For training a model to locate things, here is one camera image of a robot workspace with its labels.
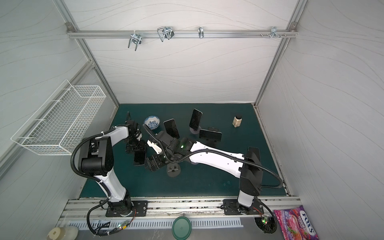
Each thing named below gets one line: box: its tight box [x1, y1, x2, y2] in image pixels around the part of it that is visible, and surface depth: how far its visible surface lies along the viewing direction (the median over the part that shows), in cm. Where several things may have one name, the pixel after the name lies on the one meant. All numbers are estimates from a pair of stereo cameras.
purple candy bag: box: [273, 205, 319, 240], surface depth 69 cm
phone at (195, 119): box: [189, 108, 203, 131], surface depth 100 cm
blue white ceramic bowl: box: [143, 115, 161, 130], surface depth 109 cm
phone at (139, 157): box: [134, 150, 146, 166], surface depth 92 cm
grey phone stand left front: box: [166, 162, 181, 178], surface depth 84 cm
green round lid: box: [171, 216, 192, 240], surface depth 62 cm
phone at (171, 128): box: [163, 118, 180, 139], surface depth 90 cm
